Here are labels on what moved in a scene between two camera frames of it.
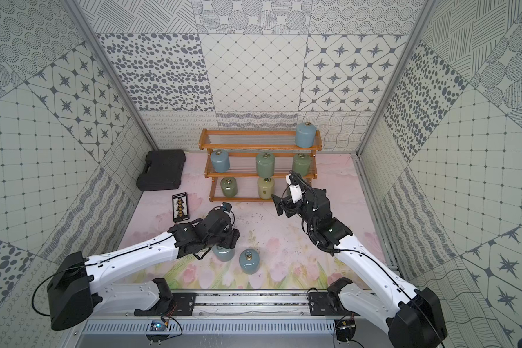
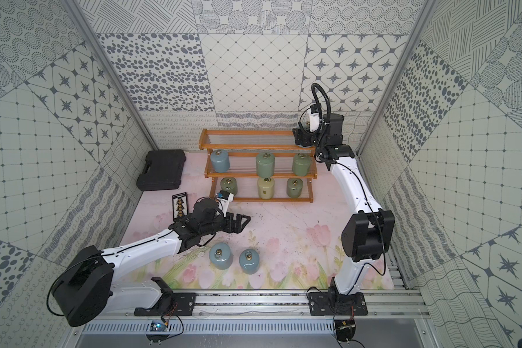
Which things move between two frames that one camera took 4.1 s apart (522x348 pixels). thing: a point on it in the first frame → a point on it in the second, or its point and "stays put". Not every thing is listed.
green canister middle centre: [265, 163] stays put
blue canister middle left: [220, 159] stays put
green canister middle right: [301, 163] stays put
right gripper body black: [299, 209] → [310, 138]
